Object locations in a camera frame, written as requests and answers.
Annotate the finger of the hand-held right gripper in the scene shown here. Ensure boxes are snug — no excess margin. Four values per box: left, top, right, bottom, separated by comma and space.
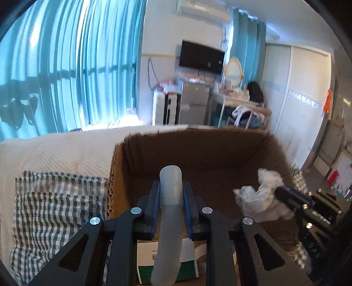
275, 185, 313, 211

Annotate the white air conditioner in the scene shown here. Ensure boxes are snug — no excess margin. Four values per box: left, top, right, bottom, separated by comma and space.
176, 0, 232, 26

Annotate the white plastic bag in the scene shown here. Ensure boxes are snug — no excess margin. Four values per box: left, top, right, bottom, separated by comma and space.
233, 168, 295, 223

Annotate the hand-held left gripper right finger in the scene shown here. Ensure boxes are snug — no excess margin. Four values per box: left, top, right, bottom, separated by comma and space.
183, 181, 314, 286

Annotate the wooden chair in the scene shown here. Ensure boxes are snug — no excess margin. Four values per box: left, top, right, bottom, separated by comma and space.
227, 106, 273, 130

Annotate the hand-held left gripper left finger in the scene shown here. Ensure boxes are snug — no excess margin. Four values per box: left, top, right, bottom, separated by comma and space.
27, 181, 161, 286

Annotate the black wall cable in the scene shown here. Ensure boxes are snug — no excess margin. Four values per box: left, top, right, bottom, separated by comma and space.
148, 57, 161, 91

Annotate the pile of red white packages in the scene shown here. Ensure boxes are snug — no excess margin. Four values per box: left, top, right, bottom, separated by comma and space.
158, 78, 183, 94

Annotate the grey white checkered cloth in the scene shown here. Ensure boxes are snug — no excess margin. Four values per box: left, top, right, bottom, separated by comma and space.
9, 162, 312, 286

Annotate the orange hanging cloth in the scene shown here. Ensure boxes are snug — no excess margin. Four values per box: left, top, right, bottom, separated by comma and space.
322, 89, 334, 113

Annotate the black backpack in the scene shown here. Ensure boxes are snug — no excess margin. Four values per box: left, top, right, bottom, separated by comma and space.
247, 82, 265, 103

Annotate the black wall television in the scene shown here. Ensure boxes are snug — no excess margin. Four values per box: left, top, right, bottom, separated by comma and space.
179, 40, 225, 75

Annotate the white dressing table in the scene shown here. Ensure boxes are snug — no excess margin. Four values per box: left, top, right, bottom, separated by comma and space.
210, 91, 264, 128

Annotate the white suitcase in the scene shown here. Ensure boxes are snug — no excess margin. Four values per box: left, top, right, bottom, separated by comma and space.
152, 89, 182, 125

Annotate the white sliding door wardrobe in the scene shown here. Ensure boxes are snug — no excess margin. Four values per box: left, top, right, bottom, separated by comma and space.
260, 42, 332, 171

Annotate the silver mini fridge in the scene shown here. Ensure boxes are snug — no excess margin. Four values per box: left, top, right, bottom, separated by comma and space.
179, 80, 211, 125

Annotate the translucent grey tube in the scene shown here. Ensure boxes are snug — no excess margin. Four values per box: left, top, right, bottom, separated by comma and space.
151, 165, 183, 286

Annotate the narrow blue curtain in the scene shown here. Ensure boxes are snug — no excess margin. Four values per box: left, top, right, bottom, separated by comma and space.
78, 0, 147, 130

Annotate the blue curtain beside wardrobe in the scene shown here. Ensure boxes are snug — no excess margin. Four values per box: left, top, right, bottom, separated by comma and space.
230, 7, 267, 91

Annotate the pile of clothes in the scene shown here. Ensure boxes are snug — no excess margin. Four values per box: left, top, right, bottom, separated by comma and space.
232, 106, 266, 128

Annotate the wide blue curtain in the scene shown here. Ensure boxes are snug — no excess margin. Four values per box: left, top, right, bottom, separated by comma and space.
0, 0, 83, 143

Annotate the white green carton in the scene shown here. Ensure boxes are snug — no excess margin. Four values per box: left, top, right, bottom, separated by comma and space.
137, 238, 200, 284

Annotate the oval white vanity mirror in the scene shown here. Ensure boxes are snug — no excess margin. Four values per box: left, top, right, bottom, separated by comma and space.
224, 56, 245, 88

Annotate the brown cardboard box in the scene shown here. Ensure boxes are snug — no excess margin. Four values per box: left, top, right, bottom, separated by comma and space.
106, 125, 311, 286

